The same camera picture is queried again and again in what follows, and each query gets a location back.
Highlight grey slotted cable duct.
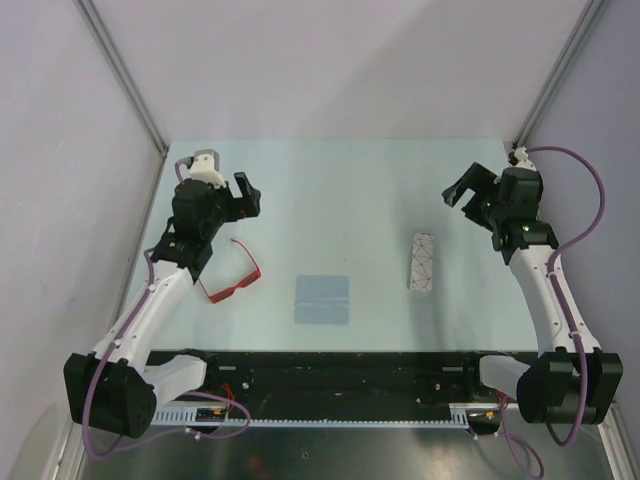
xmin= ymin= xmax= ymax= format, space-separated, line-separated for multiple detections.
xmin=149 ymin=403 xmax=504 ymax=429

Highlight red sunglasses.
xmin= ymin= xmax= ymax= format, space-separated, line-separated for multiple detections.
xmin=198 ymin=238 xmax=262 ymax=304

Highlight white geometric glasses case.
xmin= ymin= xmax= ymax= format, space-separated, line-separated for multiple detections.
xmin=409 ymin=232 xmax=435 ymax=293

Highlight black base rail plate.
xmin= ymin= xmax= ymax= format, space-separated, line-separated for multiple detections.
xmin=144 ymin=350 xmax=541 ymax=421

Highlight blue cleaning cloth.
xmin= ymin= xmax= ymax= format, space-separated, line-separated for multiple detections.
xmin=294 ymin=275 xmax=350 ymax=325

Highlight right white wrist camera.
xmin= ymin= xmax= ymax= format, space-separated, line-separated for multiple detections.
xmin=506 ymin=147 xmax=539 ymax=178

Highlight left aluminium frame post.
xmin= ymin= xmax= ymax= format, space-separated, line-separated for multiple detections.
xmin=73 ymin=0 xmax=168 ymax=158

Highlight aluminium frame post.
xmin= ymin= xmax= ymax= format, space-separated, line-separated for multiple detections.
xmin=73 ymin=0 xmax=168 ymax=158
xmin=510 ymin=0 xmax=610 ymax=148

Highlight right aluminium frame post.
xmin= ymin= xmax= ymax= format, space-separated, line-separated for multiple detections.
xmin=510 ymin=0 xmax=610 ymax=148

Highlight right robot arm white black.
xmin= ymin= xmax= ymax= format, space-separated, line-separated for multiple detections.
xmin=442 ymin=162 xmax=623 ymax=425

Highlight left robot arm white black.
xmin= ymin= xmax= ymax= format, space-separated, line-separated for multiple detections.
xmin=63 ymin=172 xmax=261 ymax=438

